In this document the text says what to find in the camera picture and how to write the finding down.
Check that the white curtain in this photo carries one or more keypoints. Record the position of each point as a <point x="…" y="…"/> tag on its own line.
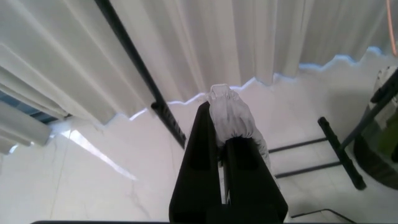
<point x="21" y="130"/>
<point x="202" y="40"/>

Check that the window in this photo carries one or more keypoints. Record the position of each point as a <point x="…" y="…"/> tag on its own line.
<point x="31" y="112"/>

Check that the pale grey shorts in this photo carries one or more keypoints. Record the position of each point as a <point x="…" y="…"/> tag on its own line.
<point x="231" y="115"/>

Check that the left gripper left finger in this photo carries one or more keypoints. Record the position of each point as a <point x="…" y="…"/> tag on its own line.
<point x="192" y="193"/>

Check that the white laundry basket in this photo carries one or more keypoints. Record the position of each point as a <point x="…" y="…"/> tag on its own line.
<point x="373" y="168"/>

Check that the black clothes rack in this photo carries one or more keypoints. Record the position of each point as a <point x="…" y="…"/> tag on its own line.
<point x="136" y="62"/>

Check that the pink clothes hanger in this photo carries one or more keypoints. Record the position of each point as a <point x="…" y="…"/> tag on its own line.
<point x="391" y="28"/>

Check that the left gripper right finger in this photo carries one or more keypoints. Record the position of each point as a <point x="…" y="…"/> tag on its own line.
<point x="252" y="193"/>

